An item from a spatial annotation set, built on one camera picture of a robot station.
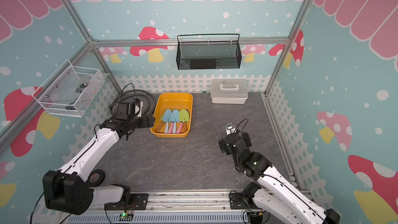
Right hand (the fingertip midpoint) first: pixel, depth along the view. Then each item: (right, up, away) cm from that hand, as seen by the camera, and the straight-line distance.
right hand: (232, 135), depth 76 cm
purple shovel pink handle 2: (-29, +1, +21) cm, 36 cm away
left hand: (-45, +6, +8) cm, 46 cm away
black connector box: (+10, -38, -5) cm, 39 cm away
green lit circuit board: (-51, -38, -3) cm, 64 cm away
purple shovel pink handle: (-35, +1, +21) cm, 41 cm away
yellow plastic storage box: (-33, +19, +40) cm, 55 cm away
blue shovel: (-39, +7, +27) cm, 48 cm away
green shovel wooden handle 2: (-27, +7, +28) cm, 40 cm away
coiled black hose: (-67, +26, +42) cm, 84 cm away
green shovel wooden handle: (-42, +3, +26) cm, 49 cm away
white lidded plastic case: (+4, +26, +32) cm, 41 cm away
